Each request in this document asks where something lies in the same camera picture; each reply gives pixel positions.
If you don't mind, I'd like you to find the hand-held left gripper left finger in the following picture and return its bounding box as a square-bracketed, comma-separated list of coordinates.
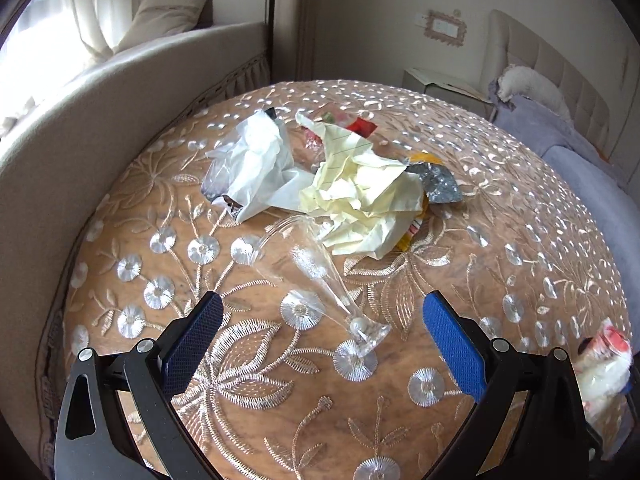
[54, 291, 224, 480]

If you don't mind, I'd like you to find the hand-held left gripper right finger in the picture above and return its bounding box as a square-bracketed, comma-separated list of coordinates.
[422, 290, 604, 480]

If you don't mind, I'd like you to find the clear plastic goblet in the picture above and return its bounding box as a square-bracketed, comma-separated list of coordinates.
[252, 215, 392, 362]

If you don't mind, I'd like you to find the embroidered beige tablecloth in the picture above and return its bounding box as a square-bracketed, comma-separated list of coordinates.
[37, 78, 633, 480]

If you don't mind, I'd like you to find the red white crumpled wrapper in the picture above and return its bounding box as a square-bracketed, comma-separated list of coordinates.
[575, 317, 634, 417]

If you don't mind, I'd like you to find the black silver wrapper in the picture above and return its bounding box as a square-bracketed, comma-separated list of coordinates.
[405, 152, 464, 206]

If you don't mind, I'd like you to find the crumpled yellow paper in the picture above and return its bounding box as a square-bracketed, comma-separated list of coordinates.
[295, 111, 426, 261]

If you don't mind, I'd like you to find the white plastic bag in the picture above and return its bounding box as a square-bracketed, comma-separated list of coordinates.
[200, 110, 321, 224]

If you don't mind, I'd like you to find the purple blanket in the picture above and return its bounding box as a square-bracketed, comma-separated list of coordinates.
[492, 95, 640, 281]

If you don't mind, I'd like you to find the red snack wrapper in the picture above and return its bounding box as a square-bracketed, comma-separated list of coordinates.
[345, 116, 379, 139]

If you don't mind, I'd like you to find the clear printed candy wrapper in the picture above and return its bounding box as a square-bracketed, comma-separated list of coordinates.
[315, 102, 353, 128]

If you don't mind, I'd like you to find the white nightstand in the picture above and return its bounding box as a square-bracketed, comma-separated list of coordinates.
[402, 67, 496, 121]

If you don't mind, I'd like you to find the beige window seat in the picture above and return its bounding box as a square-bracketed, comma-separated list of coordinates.
[0, 21, 275, 341]

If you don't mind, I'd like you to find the white fluffy pillow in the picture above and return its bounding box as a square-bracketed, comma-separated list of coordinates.
[496, 65, 574, 121]

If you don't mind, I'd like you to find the beige padded headboard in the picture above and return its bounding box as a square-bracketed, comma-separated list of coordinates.
[482, 9, 626, 161]

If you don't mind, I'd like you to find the beige cushion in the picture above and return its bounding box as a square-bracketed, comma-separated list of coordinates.
[115, 0, 211, 54]

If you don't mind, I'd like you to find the sheer white curtain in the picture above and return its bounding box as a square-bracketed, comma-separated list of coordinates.
[0, 0, 146, 136]

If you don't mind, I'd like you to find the pink framed wall switch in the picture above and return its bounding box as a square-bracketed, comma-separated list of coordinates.
[424, 9, 466, 46]

